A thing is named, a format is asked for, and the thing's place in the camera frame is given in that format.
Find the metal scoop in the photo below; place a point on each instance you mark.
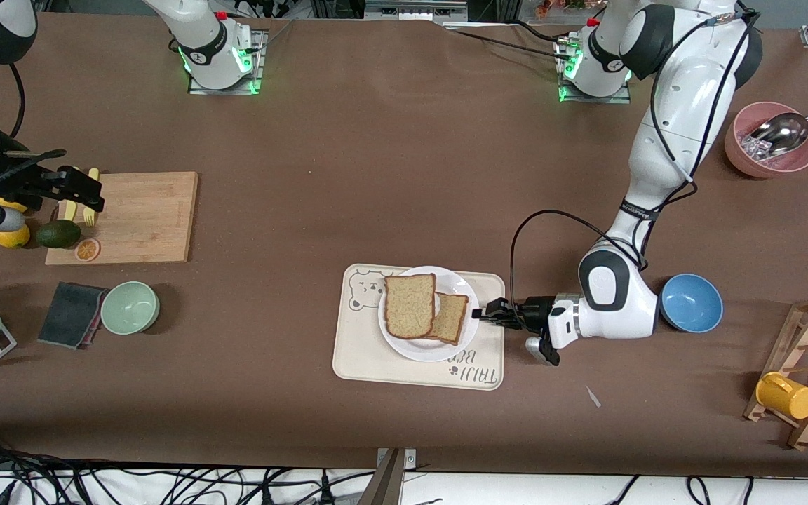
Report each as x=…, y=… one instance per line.
x=786, y=133

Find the pink bowl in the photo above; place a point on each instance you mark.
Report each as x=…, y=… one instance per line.
x=737, y=158

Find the pale green bowl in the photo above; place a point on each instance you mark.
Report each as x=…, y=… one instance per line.
x=130, y=308

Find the blue bowl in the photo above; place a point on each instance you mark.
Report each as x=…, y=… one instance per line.
x=691, y=303

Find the yellow lemon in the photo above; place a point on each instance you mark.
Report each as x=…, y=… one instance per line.
x=11, y=205
x=11, y=238

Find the yellow plastic knife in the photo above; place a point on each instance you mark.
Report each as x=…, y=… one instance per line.
x=68, y=210

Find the yellow mug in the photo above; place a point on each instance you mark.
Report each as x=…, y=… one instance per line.
x=786, y=396

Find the white round plate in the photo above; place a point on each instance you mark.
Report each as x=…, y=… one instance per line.
x=456, y=280

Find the white tape scrap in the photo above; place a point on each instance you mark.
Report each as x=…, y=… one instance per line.
x=593, y=396

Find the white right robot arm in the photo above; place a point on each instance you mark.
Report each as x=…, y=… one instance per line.
x=200, y=42

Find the wooden cutting board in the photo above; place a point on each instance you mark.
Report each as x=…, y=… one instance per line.
x=144, y=217

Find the fried egg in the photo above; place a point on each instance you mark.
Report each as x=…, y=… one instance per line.
x=438, y=307

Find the clear wrappers in bowl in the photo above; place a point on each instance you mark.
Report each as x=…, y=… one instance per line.
x=753, y=146

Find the yellow plastic fork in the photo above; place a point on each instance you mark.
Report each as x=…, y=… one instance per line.
x=90, y=217

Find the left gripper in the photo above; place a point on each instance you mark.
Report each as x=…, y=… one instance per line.
x=534, y=313

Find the brown bread slice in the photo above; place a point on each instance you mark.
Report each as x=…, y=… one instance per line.
x=409, y=305
x=453, y=319

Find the orange slice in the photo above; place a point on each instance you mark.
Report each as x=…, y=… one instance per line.
x=87, y=250

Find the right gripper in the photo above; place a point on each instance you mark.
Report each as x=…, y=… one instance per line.
x=19, y=174

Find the cream tray with bear print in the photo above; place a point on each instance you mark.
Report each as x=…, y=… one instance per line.
x=362, y=351

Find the dark green avocado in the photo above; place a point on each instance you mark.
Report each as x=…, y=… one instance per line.
x=59, y=234

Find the wooden peg mug rack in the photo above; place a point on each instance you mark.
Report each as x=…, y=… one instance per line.
x=807, y=322

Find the dark grey sponge cloth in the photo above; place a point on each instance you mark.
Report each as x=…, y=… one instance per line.
x=67, y=314

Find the metal bracket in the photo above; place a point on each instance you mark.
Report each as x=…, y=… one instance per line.
x=390, y=480

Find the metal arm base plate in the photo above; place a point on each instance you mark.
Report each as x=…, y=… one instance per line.
x=597, y=99
x=258, y=70

